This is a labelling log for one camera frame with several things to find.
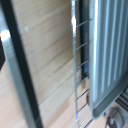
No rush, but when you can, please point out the black toaster oven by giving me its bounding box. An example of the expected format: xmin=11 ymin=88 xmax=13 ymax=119
xmin=79 ymin=0 xmax=128 ymax=128

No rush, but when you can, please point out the metal wire oven rack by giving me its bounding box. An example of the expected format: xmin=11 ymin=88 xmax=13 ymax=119
xmin=70 ymin=0 xmax=96 ymax=128

